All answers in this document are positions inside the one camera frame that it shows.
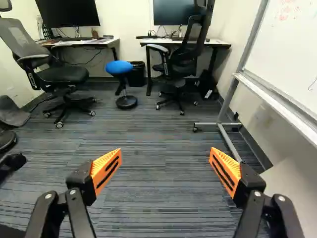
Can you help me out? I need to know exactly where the black mesh office chair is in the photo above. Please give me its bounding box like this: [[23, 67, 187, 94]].
[[146, 0, 215, 116]]

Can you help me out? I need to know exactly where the black waste bin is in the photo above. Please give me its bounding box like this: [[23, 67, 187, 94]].
[[126, 60, 146, 88]]

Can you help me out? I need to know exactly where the rolling whiteboard with metal frame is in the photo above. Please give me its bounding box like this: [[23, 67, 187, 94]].
[[193, 0, 317, 165]]

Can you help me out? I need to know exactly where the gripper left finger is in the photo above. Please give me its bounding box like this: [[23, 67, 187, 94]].
[[24, 147, 122, 238]]

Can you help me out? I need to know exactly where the dark office chair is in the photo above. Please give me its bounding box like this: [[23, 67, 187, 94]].
[[0, 95, 32, 185]]

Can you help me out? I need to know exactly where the blue round stool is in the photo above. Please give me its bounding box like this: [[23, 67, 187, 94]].
[[105, 60, 138, 110]]

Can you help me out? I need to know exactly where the white desk with black legs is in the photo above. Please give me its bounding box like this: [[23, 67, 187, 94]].
[[140, 38, 232, 97], [36, 37, 120, 62]]

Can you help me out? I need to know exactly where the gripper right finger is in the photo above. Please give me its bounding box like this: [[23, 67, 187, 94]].
[[209, 146, 306, 238]]

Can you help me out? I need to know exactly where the black bag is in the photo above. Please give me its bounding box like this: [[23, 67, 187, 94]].
[[198, 69, 219, 101]]

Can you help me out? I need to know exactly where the black computer monitor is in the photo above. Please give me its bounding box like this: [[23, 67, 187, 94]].
[[153, 0, 208, 26], [35, 0, 101, 28]]

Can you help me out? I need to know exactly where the grey mesh office chair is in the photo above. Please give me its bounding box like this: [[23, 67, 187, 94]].
[[0, 17, 97, 129]]

